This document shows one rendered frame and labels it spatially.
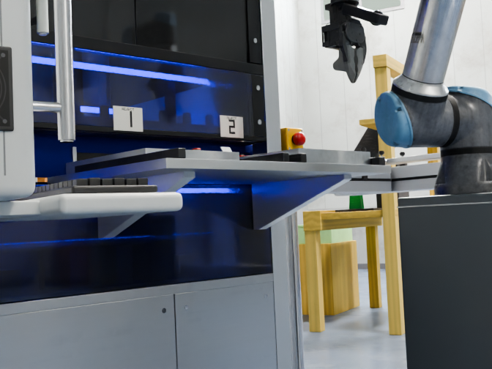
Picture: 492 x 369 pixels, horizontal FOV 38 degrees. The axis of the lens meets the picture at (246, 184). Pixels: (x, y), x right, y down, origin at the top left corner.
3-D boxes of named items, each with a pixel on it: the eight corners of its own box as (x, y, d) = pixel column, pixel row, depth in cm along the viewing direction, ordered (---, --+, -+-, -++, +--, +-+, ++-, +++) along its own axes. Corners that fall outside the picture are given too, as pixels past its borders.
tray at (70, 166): (66, 177, 171) (65, 162, 171) (154, 178, 189) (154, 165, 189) (146, 165, 146) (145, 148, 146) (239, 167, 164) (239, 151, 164)
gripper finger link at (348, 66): (338, 86, 178) (337, 50, 179) (356, 82, 174) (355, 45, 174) (330, 85, 176) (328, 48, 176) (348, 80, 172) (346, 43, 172)
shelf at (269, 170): (47, 185, 168) (47, 177, 168) (261, 186, 215) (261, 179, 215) (166, 168, 132) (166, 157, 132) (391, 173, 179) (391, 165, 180)
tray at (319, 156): (206, 175, 186) (205, 162, 186) (276, 176, 203) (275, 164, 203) (299, 163, 161) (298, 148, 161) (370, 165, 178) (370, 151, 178)
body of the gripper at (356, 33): (341, 53, 182) (339, 7, 183) (367, 46, 176) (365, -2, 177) (321, 49, 177) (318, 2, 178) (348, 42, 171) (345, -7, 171)
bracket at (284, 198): (253, 229, 200) (251, 184, 201) (261, 229, 203) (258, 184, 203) (346, 226, 175) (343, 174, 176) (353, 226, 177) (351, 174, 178)
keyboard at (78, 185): (-4, 206, 136) (-4, 193, 136) (67, 204, 144) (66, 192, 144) (72, 194, 103) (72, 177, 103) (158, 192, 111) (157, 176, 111)
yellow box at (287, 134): (271, 153, 217) (269, 129, 217) (287, 154, 221) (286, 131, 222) (288, 151, 211) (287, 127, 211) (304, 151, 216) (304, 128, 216)
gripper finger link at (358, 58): (346, 87, 180) (345, 51, 181) (364, 83, 176) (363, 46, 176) (338, 86, 178) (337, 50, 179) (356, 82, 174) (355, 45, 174)
